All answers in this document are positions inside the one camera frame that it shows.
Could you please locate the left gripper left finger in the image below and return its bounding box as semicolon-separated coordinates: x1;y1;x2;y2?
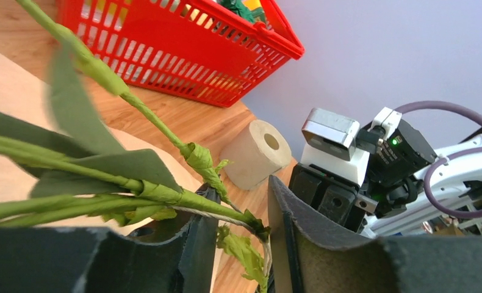
0;184;221;293

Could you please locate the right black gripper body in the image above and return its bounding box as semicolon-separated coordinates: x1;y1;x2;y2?
289;163;378;233

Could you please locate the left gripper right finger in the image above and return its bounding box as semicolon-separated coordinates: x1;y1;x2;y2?
268;176;482;292

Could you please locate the pink and white flower bunch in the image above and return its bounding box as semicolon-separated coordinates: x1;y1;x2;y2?
0;1;272;292

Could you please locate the pink wrapping paper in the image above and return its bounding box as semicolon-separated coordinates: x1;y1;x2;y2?
0;42;203;236

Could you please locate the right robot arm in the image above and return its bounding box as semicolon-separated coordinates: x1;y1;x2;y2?
289;118;482;238

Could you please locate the toilet paper roll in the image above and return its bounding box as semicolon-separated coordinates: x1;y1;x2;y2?
220;120;292;190

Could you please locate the red plastic shopping basket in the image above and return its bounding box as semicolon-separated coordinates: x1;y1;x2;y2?
57;0;304;107

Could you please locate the green crumpled packet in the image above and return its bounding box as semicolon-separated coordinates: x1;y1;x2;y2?
218;0;256;24

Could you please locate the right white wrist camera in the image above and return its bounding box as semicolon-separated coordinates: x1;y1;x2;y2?
300;107;370;187

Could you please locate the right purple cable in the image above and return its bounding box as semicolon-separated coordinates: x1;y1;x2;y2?
394;100;482;220

